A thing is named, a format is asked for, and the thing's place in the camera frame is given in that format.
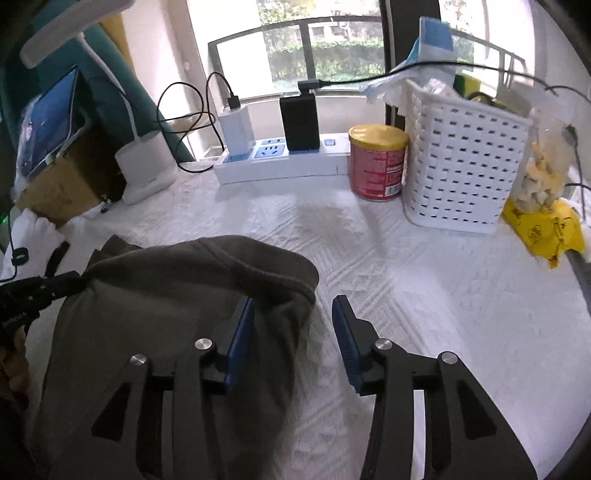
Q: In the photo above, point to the white desk lamp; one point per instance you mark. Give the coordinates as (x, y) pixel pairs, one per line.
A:
(145, 170)

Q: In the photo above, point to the cardboard box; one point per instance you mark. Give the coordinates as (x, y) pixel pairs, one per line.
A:
(69, 184)

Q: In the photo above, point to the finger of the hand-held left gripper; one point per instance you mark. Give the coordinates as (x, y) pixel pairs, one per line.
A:
(64, 284)

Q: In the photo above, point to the tablet with stand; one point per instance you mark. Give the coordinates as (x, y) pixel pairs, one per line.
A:
(48, 120)

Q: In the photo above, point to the balcony railing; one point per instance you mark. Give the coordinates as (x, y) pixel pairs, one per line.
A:
(304, 50)

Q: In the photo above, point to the white quilted table cover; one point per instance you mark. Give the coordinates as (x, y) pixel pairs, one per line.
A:
(392, 277)

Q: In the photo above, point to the white power adapter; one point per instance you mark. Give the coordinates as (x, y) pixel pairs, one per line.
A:
(235, 134)

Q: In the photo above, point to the red tin can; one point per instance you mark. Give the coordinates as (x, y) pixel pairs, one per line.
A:
(376, 166)

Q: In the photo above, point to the clear snack jar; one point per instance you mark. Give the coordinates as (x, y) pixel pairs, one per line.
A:
(545, 175)

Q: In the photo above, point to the white plastic basket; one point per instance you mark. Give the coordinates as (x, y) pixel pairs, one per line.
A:
(461, 161)

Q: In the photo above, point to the teal curtain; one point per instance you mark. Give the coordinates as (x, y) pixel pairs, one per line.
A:
(111, 55)

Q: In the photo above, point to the black power adapter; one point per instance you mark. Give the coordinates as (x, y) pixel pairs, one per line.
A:
(299, 122)

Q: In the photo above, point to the yellow curtain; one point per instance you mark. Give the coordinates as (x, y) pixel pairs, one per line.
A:
(113, 34)

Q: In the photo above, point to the olive green shirt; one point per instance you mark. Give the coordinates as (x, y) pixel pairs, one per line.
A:
(161, 286)

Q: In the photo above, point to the white cloth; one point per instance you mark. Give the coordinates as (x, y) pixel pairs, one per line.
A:
(32, 230)

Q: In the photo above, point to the blue cap bottle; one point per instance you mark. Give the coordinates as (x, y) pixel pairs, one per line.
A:
(436, 37)

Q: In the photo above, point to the black window frame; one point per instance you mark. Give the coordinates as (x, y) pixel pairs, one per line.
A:
(406, 27)

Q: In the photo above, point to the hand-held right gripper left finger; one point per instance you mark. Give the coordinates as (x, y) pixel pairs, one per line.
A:
(240, 344)

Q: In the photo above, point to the white power strip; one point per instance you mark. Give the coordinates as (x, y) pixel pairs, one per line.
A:
(277, 168)

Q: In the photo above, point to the yellow duck snack bag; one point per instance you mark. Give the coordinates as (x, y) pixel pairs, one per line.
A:
(540, 230)

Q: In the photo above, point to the person's left hand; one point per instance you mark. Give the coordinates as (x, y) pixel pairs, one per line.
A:
(14, 364)

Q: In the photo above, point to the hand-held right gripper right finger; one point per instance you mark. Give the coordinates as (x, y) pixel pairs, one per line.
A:
(346, 344)

